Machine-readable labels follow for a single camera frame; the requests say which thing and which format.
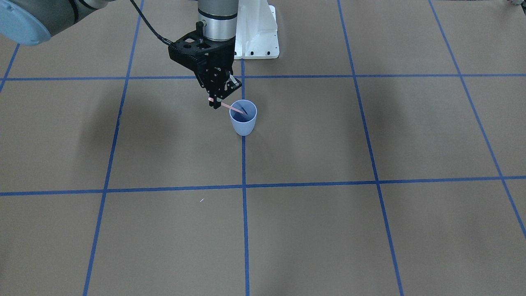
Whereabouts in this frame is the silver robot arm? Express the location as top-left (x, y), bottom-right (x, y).
top-left (0, 0), bottom-right (242, 109)

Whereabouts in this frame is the light blue plastic cup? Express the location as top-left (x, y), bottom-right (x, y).
top-left (229, 99), bottom-right (258, 136)

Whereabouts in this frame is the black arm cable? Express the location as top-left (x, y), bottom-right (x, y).
top-left (129, 0), bottom-right (175, 46)

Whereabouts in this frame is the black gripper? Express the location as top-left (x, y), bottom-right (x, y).
top-left (196, 43), bottom-right (237, 109)

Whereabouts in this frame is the pink chopstick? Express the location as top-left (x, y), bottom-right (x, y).
top-left (221, 102), bottom-right (247, 115)

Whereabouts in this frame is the white camera pedestal column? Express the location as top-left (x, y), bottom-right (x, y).
top-left (234, 0), bottom-right (280, 60)

